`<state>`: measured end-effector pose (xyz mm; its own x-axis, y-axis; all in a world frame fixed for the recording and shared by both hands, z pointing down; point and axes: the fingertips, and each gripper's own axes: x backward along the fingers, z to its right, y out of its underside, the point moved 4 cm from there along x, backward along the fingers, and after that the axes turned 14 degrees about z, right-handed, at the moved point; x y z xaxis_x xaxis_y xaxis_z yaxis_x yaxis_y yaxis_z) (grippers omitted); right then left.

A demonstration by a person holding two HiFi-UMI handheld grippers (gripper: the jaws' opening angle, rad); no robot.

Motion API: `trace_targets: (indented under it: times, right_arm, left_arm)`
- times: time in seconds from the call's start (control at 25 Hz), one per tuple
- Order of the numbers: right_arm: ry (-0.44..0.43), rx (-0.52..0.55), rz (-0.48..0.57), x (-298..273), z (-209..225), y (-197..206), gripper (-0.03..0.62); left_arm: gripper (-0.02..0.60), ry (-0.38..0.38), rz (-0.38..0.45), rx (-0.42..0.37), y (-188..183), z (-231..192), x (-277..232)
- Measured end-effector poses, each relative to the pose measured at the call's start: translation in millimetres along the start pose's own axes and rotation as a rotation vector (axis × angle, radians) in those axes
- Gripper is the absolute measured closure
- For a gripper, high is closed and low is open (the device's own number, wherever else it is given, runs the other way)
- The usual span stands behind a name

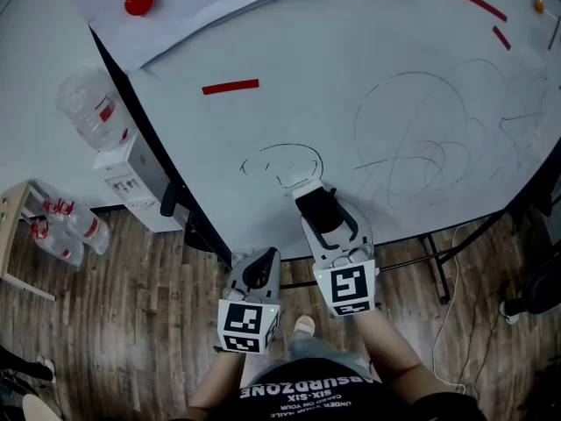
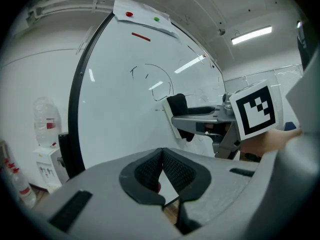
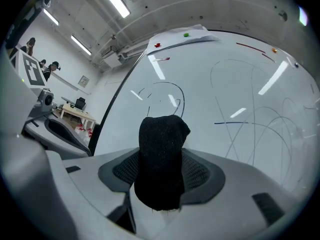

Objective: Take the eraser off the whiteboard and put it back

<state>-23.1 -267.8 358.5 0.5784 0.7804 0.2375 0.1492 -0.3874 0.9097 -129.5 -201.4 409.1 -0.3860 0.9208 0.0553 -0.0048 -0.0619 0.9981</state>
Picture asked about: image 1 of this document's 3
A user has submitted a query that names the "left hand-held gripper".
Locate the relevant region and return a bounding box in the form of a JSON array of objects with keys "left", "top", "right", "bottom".
[{"left": 217, "top": 246, "right": 282, "bottom": 355}]

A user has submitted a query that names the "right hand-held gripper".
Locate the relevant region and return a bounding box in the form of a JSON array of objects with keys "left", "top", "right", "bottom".
[{"left": 300, "top": 189, "right": 380, "bottom": 318}]

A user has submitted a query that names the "black whiteboard eraser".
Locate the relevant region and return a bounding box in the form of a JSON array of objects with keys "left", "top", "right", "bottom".
[{"left": 292, "top": 180, "right": 347, "bottom": 234}]

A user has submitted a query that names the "person's left forearm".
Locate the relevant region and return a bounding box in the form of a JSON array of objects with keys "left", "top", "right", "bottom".
[{"left": 179, "top": 351, "right": 246, "bottom": 421}]

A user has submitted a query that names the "person's right forearm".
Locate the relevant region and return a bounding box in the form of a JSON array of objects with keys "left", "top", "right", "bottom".
[{"left": 352, "top": 309, "right": 452, "bottom": 405}]

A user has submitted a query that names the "white whiteboard on black stand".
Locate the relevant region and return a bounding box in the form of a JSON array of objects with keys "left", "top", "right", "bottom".
[{"left": 87, "top": 0, "right": 561, "bottom": 304}]

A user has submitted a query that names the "person's beige shoe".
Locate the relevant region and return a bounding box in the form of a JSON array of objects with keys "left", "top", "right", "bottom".
[{"left": 293, "top": 315, "right": 316, "bottom": 337}]

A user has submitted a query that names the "person's grey jeans leg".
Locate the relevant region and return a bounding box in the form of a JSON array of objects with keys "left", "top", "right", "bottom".
[{"left": 287, "top": 335, "right": 373, "bottom": 379}]

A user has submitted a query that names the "person's black printed t-shirt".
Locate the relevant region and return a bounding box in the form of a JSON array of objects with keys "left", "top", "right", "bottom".
[{"left": 218, "top": 357, "right": 487, "bottom": 421}]

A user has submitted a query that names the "black office chair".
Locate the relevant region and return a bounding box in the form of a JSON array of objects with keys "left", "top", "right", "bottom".
[{"left": 160, "top": 181, "right": 231, "bottom": 262}]

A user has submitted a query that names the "white water dispenser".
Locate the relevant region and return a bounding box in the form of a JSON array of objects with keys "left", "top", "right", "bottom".
[{"left": 91, "top": 132, "right": 189, "bottom": 234}]

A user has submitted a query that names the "large clear water bottle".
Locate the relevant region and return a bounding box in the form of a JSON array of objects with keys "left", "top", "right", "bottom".
[{"left": 55, "top": 68, "right": 132, "bottom": 152}]

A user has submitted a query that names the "light wooden side table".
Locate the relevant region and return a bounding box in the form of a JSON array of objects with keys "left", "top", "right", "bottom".
[{"left": 0, "top": 180, "right": 57, "bottom": 303}]

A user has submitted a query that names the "short red magnetic strip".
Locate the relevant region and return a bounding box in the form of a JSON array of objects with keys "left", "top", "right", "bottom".
[{"left": 492, "top": 25, "right": 513, "bottom": 52}]

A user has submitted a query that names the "long red magnetic strip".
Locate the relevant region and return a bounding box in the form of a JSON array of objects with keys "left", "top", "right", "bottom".
[{"left": 449, "top": 0, "right": 508, "bottom": 23}]

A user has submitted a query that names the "red round magnet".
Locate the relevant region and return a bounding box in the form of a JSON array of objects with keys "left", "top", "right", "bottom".
[{"left": 124, "top": 0, "right": 155, "bottom": 17}]

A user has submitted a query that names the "white cable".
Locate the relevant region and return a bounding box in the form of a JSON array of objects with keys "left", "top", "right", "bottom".
[{"left": 431, "top": 224, "right": 466, "bottom": 394}]

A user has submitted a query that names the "clear water bottle red handle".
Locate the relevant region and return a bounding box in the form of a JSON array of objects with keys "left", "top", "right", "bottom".
[
  {"left": 41, "top": 195, "right": 110, "bottom": 256},
  {"left": 30, "top": 221, "right": 85, "bottom": 267}
]

